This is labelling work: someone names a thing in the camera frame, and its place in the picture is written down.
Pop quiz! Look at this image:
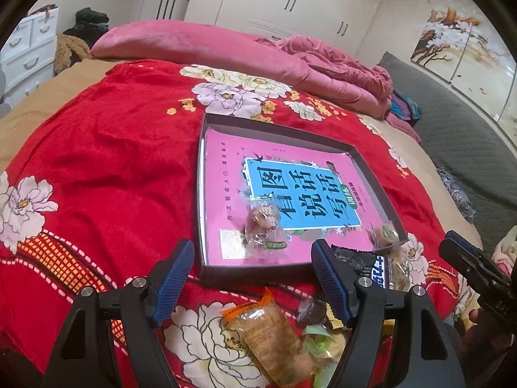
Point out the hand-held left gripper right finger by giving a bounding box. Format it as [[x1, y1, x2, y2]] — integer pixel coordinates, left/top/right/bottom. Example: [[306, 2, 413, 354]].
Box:
[[311, 239, 462, 388]]

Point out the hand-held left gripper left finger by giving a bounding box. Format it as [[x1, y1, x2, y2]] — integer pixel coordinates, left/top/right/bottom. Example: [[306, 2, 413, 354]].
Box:
[[40, 238, 195, 388]]

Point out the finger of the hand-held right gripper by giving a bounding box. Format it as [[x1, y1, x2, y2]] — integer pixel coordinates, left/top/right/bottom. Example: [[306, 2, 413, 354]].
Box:
[[439, 239, 510, 292], [445, 230, 492, 262]]

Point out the small green label snack packet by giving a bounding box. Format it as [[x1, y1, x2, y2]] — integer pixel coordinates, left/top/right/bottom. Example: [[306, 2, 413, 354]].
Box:
[[365, 222, 405, 252]]

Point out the orange edged snack packet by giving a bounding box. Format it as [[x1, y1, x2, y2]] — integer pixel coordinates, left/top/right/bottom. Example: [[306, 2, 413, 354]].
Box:
[[220, 288, 313, 384]]

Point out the clear packet with brown pastry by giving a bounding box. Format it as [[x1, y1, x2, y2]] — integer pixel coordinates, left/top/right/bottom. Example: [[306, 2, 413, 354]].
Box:
[[241, 201, 290, 252]]

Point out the shallow dark cardboard box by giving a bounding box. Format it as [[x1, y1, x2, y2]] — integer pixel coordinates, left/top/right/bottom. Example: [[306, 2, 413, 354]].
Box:
[[196, 112, 409, 279]]

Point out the black chocolate bar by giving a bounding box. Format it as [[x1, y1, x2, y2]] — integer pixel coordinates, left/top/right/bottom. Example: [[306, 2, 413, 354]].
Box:
[[331, 244, 396, 288]]

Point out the brown wrapped candy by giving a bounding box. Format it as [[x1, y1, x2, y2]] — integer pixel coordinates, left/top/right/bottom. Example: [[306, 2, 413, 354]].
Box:
[[296, 297, 331, 327]]

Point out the grey patterned cloth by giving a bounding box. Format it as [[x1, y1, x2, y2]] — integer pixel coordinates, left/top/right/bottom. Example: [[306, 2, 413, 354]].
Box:
[[436, 166, 475, 224]]

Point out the clear wrapped candy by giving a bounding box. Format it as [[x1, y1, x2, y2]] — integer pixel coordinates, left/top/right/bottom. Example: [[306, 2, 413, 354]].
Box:
[[391, 251, 409, 292]]

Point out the pale green wrapped candy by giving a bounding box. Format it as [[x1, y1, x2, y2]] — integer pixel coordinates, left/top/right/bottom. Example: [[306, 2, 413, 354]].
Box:
[[302, 323, 350, 357]]

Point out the pink book with blue title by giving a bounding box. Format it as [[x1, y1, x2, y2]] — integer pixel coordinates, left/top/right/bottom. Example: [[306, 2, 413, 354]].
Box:
[[202, 126, 398, 261]]

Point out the grey quilted headboard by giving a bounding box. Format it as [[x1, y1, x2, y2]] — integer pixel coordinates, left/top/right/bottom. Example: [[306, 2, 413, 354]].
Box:
[[375, 51, 517, 251]]

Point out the red floral blanket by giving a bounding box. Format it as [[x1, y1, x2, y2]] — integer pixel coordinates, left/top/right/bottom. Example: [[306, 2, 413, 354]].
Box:
[[0, 60, 482, 388]]

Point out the blue and purple cloth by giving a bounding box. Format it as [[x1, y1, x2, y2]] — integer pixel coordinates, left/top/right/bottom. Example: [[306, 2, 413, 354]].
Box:
[[389, 89, 421, 121]]

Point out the crumpled pink blanket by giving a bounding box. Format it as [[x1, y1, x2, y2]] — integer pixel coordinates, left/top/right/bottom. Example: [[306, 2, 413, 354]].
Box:
[[254, 36, 423, 143]]

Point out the pink folded quilt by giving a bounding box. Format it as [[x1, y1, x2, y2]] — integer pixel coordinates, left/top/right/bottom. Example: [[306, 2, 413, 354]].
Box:
[[90, 22, 324, 102]]

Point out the brown knit blanket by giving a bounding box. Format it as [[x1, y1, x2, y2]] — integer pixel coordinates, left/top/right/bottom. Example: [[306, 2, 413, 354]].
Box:
[[54, 32, 92, 76]]

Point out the dark clothes pile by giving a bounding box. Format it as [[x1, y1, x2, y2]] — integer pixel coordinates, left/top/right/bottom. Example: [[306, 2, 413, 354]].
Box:
[[62, 7, 111, 46]]

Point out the white drawer cabinet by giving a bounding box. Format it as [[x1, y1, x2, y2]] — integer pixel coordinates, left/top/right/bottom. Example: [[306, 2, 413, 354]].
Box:
[[0, 6, 58, 103]]

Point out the white wardrobe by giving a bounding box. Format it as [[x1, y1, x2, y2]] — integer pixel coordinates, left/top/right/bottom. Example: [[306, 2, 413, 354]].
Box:
[[184, 0, 392, 60]]

